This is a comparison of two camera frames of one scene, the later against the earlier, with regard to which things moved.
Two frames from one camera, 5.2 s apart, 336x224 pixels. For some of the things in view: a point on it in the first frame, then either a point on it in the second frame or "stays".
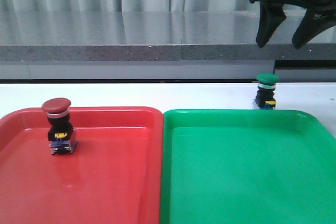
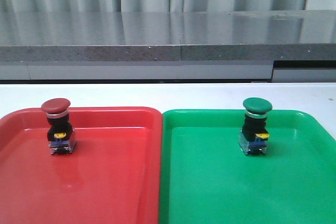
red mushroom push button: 61,134 stays
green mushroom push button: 265,98 to 254,136
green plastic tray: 247,166 stays
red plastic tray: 114,175 stays
